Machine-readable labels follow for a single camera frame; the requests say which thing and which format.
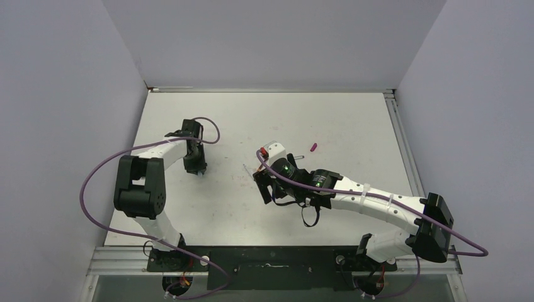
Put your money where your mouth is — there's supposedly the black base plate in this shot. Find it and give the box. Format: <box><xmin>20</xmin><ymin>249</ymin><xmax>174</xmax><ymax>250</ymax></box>
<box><xmin>146</xmin><ymin>245</ymin><xmax>397</xmax><ymax>291</ymax></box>

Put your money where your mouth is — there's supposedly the thin white pen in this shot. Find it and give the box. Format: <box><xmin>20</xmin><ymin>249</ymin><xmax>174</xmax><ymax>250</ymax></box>
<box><xmin>242</xmin><ymin>164</ymin><xmax>254</xmax><ymax>180</ymax></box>

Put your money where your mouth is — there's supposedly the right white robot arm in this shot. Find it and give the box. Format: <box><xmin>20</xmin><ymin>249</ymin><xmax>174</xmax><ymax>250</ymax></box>
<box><xmin>253</xmin><ymin>158</ymin><xmax>453</xmax><ymax>269</ymax></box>

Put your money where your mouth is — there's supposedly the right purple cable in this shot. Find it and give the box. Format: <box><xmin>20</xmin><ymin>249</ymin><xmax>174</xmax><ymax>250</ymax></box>
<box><xmin>256</xmin><ymin>150</ymin><xmax>489</xmax><ymax>257</ymax></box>

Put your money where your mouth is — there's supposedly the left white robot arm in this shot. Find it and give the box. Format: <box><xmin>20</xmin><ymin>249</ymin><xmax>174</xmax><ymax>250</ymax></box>
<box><xmin>113</xmin><ymin>118</ymin><xmax>207</xmax><ymax>271</ymax></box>

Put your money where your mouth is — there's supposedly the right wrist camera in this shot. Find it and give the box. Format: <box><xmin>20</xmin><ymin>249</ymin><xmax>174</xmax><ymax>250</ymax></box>
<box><xmin>260</xmin><ymin>141</ymin><xmax>287</xmax><ymax>166</ymax></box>

